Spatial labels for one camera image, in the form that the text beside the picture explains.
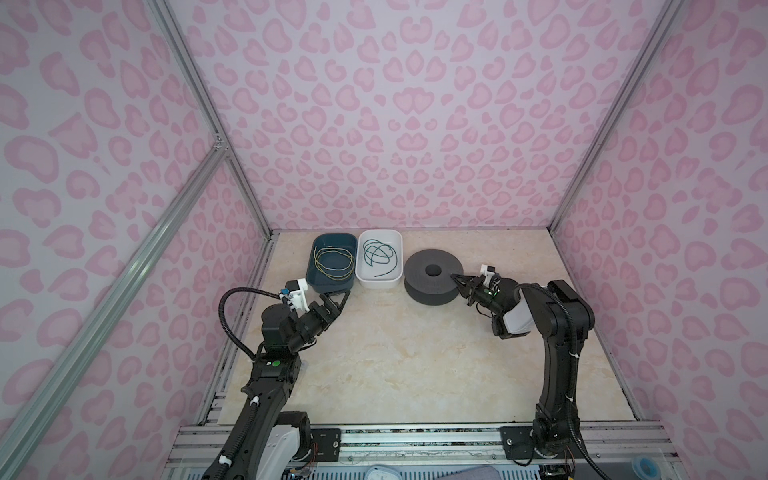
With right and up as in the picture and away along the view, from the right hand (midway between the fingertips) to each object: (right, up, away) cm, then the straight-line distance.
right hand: (454, 275), depth 95 cm
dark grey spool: (-8, -1, +4) cm, 9 cm away
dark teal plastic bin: (-41, +3, +13) cm, 43 cm away
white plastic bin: (-30, 0, +12) cm, 32 cm away
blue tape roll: (+40, -43, -25) cm, 64 cm away
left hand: (-31, -4, -19) cm, 37 cm away
